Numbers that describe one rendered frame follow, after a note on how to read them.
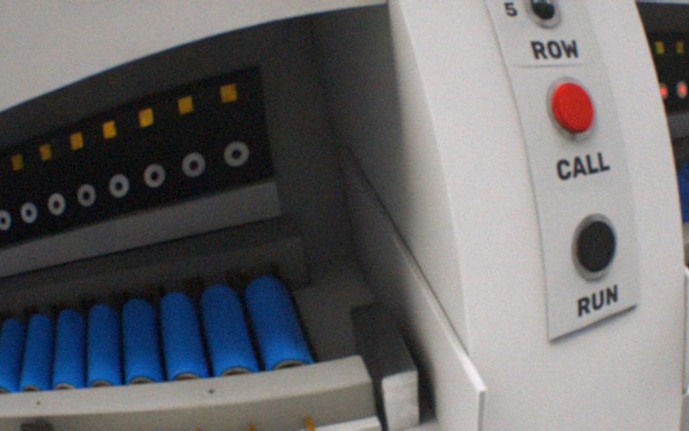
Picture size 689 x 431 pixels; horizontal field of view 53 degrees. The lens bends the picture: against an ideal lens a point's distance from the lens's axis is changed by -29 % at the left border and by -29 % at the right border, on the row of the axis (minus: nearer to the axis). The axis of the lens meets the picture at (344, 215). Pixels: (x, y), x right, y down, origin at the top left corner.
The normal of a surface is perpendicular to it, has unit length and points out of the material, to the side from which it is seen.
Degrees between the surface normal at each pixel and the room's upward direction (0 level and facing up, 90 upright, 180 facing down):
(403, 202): 90
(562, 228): 90
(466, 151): 90
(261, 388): 21
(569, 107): 90
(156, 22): 111
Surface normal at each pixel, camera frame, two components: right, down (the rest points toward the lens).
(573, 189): 0.14, 0.06
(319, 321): -0.13, -0.89
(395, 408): 0.20, 0.40
